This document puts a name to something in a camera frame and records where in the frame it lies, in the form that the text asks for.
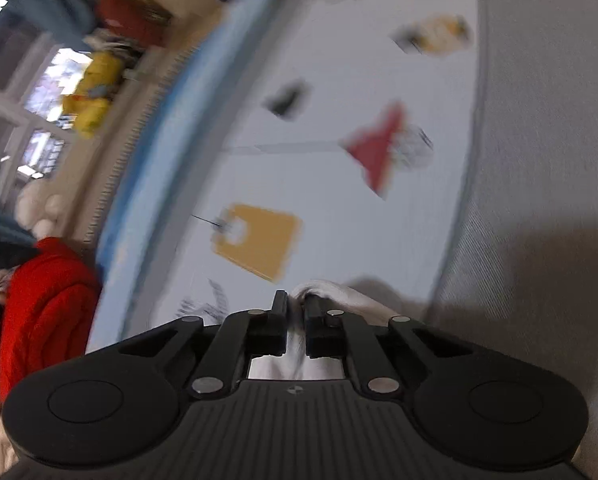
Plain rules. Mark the yellow plush toys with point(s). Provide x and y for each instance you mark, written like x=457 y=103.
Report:
x=94 y=90

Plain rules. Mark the red knitted cushion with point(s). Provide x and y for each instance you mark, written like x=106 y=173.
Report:
x=44 y=310

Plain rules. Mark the printed grey white bedsheet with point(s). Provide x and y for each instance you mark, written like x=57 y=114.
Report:
x=329 y=200

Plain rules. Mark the window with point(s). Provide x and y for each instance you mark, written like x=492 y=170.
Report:
x=24 y=100

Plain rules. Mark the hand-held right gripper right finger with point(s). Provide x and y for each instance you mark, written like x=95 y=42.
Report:
x=313 y=312

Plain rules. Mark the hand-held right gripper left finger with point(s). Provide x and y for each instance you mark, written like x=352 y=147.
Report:
x=279 y=310

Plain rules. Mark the white plush toy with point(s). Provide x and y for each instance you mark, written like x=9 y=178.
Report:
x=41 y=210

